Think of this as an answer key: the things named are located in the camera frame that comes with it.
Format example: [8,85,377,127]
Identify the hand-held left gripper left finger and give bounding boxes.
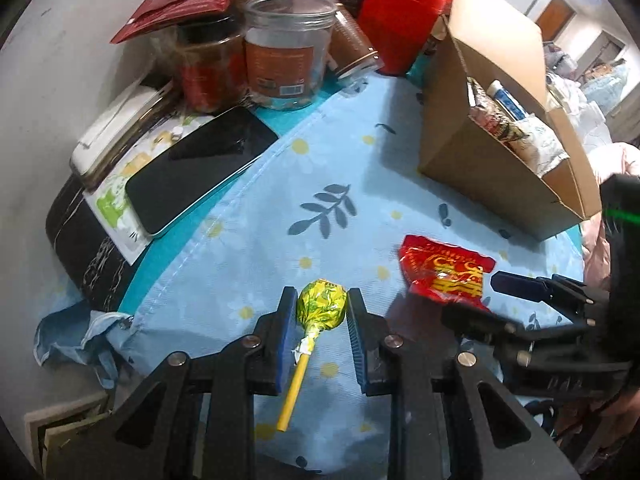
[42,286,299,480]

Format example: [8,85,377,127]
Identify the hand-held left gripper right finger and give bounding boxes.
[346,287,581,480]

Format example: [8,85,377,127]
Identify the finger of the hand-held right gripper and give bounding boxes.
[441,302,598,367]
[490,270,596,318]

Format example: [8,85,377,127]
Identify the yellow green lollipop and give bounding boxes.
[276,280,348,432]

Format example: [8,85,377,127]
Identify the red packet with gold print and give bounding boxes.
[398,234,497,311]

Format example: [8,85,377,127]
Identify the brown cardboard box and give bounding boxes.
[417,0,603,241]

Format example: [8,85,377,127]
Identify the white and blue packet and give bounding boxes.
[515,115,568,178]

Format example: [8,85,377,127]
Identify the dark brown snack packet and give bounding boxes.
[467,77,526,143]

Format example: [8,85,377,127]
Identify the blue tube snack pack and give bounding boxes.
[487,80,528,121]

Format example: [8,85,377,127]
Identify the light blue floral cloth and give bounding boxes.
[107,72,586,476]

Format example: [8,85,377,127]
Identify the pink puffer jacket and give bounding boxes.
[580,142,640,291]

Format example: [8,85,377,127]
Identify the teal tablecloth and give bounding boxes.
[117,62,441,311]

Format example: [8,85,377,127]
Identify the black smartphone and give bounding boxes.
[125,106,280,237]

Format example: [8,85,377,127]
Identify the black pouch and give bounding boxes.
[45,172,151,318]

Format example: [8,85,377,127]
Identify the white and green booklet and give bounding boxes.
[82,112,216,266]

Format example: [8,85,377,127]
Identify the brown wooden door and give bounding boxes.
[532,0,576,41]

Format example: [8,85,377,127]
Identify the white flat case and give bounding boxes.
[69,85,173,191]

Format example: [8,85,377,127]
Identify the chili sauce jar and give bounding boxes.
[175,15,248,113]

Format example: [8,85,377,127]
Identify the clear jar with brown label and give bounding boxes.
[243,0,338,111]

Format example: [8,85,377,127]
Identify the jar with red lid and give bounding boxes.
[357,0,447,76]

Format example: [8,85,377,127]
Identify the dark red sachets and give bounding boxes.
[110,0,236,45]

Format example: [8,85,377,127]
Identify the beige wooden frame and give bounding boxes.
[24,392,113,466]

